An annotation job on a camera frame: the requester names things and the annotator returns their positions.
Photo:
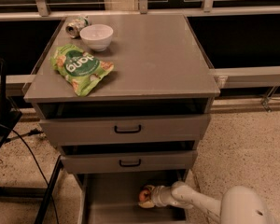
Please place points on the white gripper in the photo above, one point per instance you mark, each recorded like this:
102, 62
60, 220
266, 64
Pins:
158, 195

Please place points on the red apple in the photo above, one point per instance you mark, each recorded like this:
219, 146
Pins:
144, 195

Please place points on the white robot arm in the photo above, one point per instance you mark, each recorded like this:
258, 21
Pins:
239, 205

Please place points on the grey bottom drawer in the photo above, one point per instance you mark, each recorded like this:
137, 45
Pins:
113, 199

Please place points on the grey drawer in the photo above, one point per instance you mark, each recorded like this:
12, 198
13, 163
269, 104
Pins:
93, 123
113, 199
91, 159

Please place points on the grey middle drawer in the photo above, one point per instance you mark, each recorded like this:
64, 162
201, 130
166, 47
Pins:
91, 159

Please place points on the grey drawer cabinet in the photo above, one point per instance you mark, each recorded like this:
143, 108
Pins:
156, 57

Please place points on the grey top drawer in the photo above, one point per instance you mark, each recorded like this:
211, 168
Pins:
93, 123

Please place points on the green snack bag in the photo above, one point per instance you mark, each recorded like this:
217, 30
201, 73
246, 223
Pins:
79, 68

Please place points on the white bowl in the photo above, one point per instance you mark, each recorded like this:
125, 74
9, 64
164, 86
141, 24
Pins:
97, 36

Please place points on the silver soda can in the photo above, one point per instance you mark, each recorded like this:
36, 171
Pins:
74, 27

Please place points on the black middle drawer handle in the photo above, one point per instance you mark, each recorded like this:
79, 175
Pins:
130, 164

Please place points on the black drawer handle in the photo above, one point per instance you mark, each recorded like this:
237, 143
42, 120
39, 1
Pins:
130, 164
124, 130

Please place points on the black top drawer handle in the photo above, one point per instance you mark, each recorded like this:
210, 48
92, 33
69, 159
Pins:
124, 130

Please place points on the metal window rail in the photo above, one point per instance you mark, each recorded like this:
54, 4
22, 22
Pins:
231, 77

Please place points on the black stand frame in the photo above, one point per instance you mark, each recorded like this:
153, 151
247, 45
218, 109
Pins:
7, 127

